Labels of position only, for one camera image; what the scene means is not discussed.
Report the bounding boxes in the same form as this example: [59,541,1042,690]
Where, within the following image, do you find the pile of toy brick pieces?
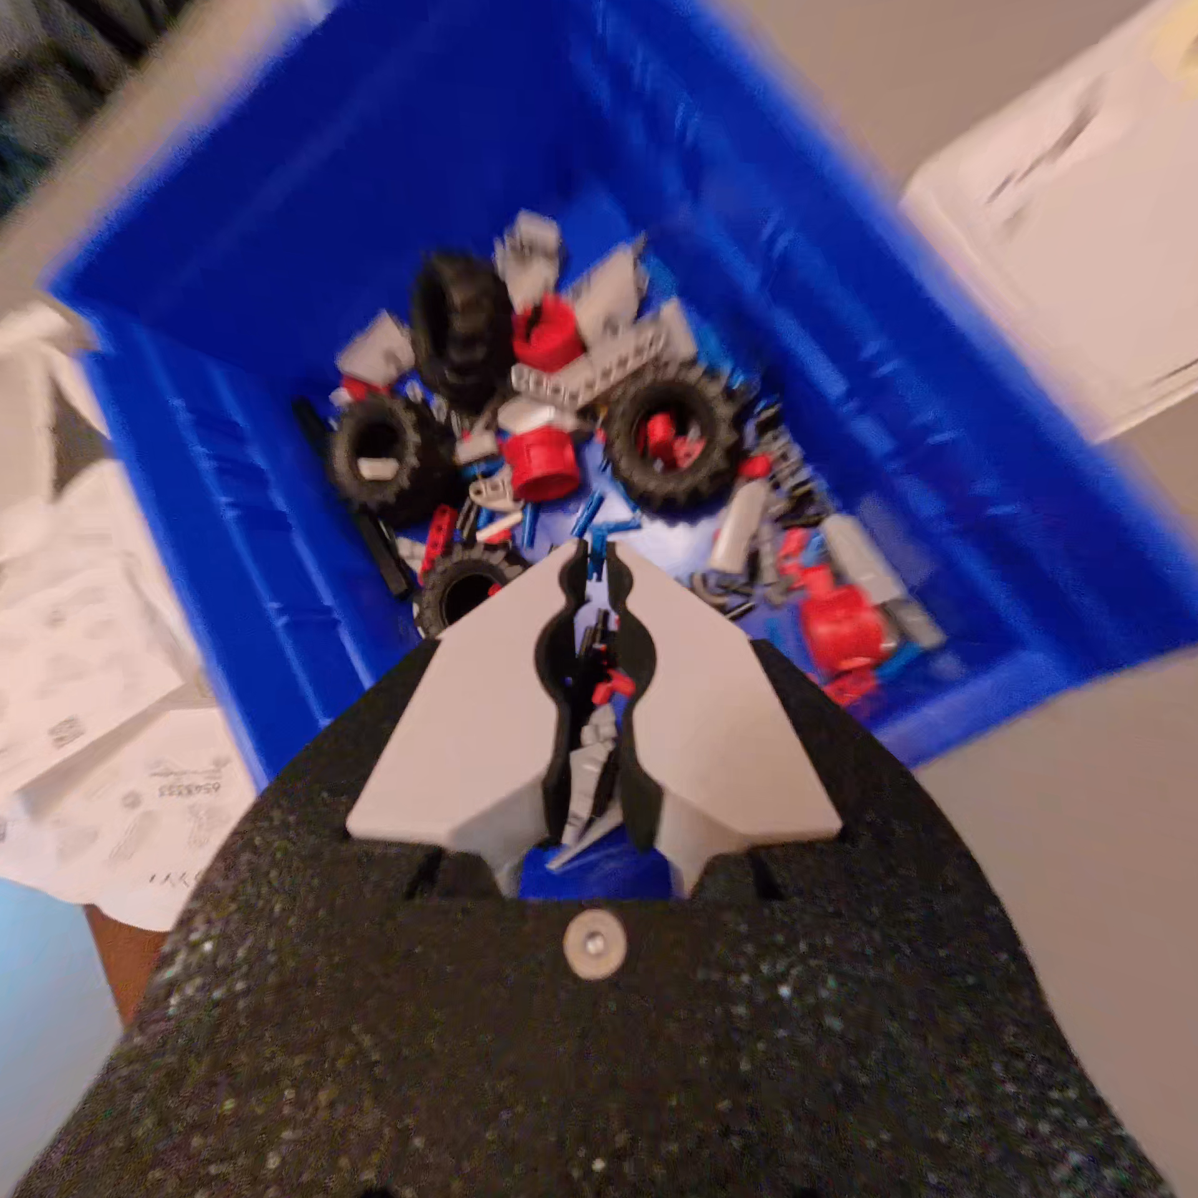
[294,212,947,873]

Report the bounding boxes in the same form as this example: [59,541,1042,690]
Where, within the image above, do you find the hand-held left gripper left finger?
[344,537,588,886]

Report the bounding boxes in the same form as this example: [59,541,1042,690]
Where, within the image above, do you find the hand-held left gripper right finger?
[606,537,846,900]

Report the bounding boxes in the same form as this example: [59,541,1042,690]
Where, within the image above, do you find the blue plastic bin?
[40,0,1198,894]

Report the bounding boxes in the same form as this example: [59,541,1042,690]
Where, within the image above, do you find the red toy wheel hub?
[795,584,891,679]
[511,296,589,372]
[501,426,583,504]

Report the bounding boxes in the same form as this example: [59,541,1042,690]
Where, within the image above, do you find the white printed paper sheets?
[0,310,262,933]

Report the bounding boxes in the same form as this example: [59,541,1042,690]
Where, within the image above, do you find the black toy tire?
[598,359,751,510]
[409,251,516,413]
[415,541,534,643]
[327,393,464,526]

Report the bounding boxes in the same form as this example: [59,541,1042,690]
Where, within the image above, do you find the open instruction booklet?
[900,0,1198,447]

